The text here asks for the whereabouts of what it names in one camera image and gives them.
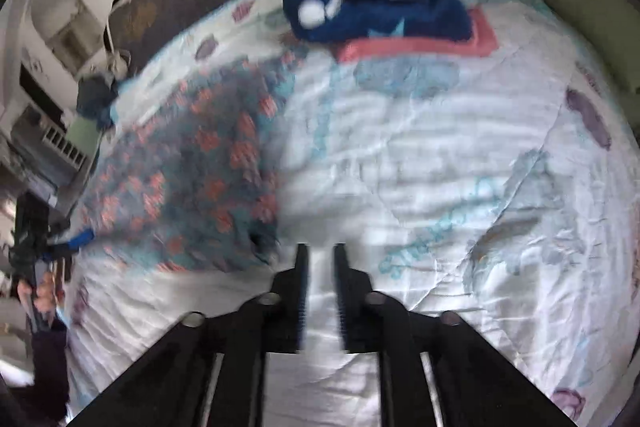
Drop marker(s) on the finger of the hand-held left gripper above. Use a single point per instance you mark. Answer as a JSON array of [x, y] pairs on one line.
[[80, 238]]

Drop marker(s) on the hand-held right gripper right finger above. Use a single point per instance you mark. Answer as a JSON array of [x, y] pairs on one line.
[[342, 307]]

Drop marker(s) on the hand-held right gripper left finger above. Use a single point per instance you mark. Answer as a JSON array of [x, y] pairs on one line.
[[301, 307]]

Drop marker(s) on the teal floral print garment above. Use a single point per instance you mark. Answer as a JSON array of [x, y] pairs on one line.
[[200, 167]]

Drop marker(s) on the person's left forearm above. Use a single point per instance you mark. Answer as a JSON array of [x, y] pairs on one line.
[[50, 367]]

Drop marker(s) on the person's left hand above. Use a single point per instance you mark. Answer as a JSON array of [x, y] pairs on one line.
[[44, 297]]

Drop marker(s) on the white air conditioner unit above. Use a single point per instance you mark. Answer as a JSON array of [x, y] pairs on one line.
[[52, 144]]

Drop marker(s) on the dark blue cloth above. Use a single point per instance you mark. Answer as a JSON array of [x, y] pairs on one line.
[[95, 99]]

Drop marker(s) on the white printed blanket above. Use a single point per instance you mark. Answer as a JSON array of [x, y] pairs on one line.
[[425, 167]]

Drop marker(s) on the white door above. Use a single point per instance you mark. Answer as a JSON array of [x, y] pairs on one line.
[[57, 12]]

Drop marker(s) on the pink folded garment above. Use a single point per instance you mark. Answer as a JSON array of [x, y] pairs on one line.
[[480, 38]]

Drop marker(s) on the green pillow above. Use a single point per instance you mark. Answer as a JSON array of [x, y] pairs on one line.
[[592, 27]]

